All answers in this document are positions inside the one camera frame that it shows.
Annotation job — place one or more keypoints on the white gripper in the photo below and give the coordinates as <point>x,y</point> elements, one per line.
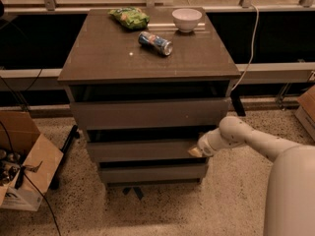
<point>206,147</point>

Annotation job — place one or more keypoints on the drawer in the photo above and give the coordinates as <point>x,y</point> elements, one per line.
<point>149,113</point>
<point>152,174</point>
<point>140,150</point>

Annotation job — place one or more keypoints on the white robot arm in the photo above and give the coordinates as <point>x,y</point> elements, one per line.
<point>290,199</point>

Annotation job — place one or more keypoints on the dark brown drawer cabinet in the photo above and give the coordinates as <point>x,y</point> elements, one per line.
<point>108,64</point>

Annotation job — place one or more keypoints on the blue soda can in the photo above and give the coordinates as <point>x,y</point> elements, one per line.
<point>161,45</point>

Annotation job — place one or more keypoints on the cardboard box on right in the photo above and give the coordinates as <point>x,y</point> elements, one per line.
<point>305,113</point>

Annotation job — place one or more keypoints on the cardboard box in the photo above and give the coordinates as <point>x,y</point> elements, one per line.
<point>21,135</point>
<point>305,113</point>

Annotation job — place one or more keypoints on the black stand leg left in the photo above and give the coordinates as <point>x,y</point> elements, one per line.
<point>74,134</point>

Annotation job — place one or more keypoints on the white bowl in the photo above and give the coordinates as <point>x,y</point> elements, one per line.
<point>186,19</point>

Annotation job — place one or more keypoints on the green snack bag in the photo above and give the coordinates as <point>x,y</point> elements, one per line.
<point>131,18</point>

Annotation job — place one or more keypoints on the cardboard box on left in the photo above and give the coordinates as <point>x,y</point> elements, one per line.
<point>21,135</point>

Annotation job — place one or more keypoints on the metal parts in box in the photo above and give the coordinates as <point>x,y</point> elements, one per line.
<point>9,166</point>

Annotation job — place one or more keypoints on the black bracket behind cabinet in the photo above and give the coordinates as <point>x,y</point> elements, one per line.
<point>237,104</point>

